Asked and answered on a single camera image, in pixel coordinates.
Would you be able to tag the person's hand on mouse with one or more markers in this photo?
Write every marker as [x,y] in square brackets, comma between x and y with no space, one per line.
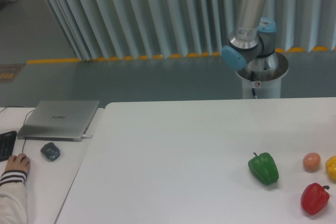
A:
[19,163]

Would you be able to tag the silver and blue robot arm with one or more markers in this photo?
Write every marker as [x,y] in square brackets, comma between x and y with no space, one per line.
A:
[244,43]

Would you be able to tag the forearm in white striped sleeve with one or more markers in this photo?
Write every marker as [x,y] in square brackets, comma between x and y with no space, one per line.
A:
[13,197]

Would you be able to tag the black keyboard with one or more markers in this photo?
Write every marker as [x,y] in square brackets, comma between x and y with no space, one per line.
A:
[7,143]

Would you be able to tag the silver closed laptop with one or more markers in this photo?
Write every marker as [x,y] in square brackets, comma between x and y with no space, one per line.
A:
[60,120]

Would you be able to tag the white usb plug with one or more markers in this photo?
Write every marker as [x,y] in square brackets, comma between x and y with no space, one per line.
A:
[86,137]

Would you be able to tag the white folding partition screen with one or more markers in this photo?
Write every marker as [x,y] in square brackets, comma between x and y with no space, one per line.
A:
[137,28]

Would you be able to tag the green bell pepper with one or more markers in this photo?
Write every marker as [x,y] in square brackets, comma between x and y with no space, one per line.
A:
[263,167]

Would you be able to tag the brown egg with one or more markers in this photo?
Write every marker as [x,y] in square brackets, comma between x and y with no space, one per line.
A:
[311,161]

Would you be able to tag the red bell pepper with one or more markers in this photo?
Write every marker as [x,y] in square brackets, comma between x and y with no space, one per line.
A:
[314,198]

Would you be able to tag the yellow bell pepper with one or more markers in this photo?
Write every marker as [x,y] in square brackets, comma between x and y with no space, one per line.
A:
[330,167]

